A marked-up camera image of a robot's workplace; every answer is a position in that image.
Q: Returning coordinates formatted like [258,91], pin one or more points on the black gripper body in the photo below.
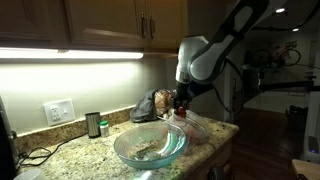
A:
[181,95]

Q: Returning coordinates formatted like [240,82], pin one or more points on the round red-orange peach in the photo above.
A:
[181,111]

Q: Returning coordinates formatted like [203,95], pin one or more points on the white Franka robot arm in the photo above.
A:
[213,56]

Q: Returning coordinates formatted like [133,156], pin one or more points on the bread in plastic bag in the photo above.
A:
[163,100]

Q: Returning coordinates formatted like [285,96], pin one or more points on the clear plastic bag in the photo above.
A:
[193,128]

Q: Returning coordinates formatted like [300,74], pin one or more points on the large glass bowl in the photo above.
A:
[150,150]

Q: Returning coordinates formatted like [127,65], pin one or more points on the wooden base cabinet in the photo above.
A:
[220,156]

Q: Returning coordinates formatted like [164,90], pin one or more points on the small bottle green cap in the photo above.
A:
[104,129]

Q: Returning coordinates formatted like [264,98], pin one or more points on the stainless steel cup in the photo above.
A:
[92,125]

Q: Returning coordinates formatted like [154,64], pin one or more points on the red bicycle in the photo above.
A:
[283,53]

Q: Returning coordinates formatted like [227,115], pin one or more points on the wooden upper cabinet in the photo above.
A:
[100,20]

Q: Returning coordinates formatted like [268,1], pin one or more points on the black bin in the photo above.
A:
[298,120]

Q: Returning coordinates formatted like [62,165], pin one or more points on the under-cabinet light strip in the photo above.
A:
[66,54]

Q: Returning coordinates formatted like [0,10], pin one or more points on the white appliance blue light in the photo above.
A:
[311,133]

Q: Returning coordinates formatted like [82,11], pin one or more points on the ceiling spot light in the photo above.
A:
[295,30]
[280,10]

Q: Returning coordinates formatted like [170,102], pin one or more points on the tan wooden table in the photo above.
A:
[306,170]

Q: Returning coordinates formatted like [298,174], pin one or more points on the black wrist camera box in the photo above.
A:
[201,89]

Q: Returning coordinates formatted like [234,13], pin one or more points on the white wall outlet plate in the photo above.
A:
[59,112]

